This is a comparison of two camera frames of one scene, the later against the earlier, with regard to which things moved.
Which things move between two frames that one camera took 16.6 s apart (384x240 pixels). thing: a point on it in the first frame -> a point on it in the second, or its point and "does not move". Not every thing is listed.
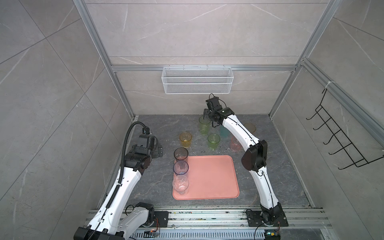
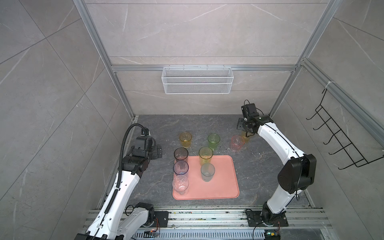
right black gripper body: (211, 115) -> (242, 125)
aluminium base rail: (231, 223) does not move
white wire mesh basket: (197, 80) does not move
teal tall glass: (224, 133) -> (207, 171)
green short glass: (213, 140) does not move
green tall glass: (204, 124) -> (205, 154)
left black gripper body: (156, 151) does not move
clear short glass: (180, 183) does not move
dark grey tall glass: (180, 153) does not move
